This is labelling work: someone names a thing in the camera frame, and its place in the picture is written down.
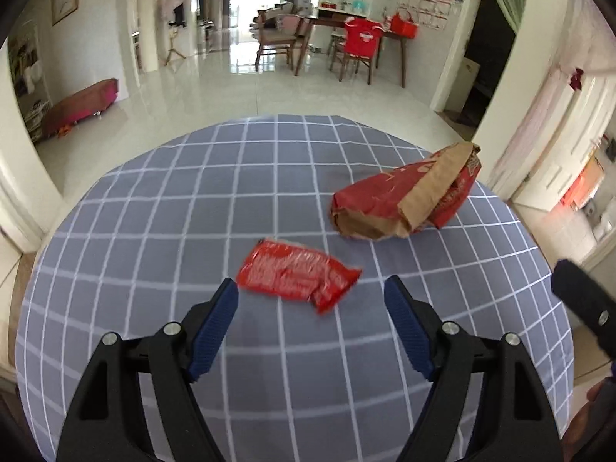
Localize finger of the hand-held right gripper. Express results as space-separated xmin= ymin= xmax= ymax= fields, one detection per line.
xmin=551 ymin=259 xmax=616 ymax=362

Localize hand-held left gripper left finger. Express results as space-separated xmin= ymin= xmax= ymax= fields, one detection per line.
xmin=55 ymin=276 xmax=240 ymax=462

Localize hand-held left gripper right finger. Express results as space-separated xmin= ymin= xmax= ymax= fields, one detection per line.
xmin=383 ymin=274 xmax=565 ymax=462

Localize red snack wrapper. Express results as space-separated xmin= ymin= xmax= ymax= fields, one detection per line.
xmin=236 ymin=238 xmax=363 ymax=315

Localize person's right hand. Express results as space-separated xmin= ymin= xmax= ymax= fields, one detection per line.
xmin=563 ymin=378 xmax=616 ymax=458

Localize grey checked tablecloth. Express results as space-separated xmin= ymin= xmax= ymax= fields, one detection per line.
xmin=14 ymin=114 xmax=576 ymax=462

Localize red paper bag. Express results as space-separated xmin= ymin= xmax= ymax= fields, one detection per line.
xmin=330 ymin=141 xmax=483 ymax=242

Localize white door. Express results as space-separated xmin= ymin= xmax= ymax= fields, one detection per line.
xmin=511 ymin=101 xmax=602 ymax=213

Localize dark red bench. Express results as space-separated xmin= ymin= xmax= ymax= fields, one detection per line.
xmin=40 ymin=78 xmax=120 ymax=141

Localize chair with red cover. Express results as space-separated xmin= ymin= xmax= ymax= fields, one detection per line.
xmin=330 ymin=17 xmax=386 ymax=85

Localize white shelf unit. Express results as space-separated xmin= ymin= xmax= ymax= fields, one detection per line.
xmin=7 ymin=33 xmax=53 ymax=144

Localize wooden chair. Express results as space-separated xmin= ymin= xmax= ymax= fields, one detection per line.
xmin=253 ymin=8 xmax=309 ymax=71

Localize red gift bag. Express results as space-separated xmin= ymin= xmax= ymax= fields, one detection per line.
xmin=389 ymin=10 xmax=419 ymax=39

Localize wooden dining table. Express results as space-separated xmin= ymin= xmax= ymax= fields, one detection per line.
xmin=293 ymin=12 xmax=410 ymax=89

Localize coat rack with clothes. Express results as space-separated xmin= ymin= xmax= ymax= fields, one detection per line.
xmin=160 ymin=0 xmax=189 ymax=66

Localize wall paper sheets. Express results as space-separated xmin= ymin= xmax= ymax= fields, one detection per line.
xmin=396 ymin=0 xmax=464 ymax=30

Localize framed wall picture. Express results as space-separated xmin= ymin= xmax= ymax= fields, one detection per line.
xmin=50 ymin=0 xmax=80 ymax=26

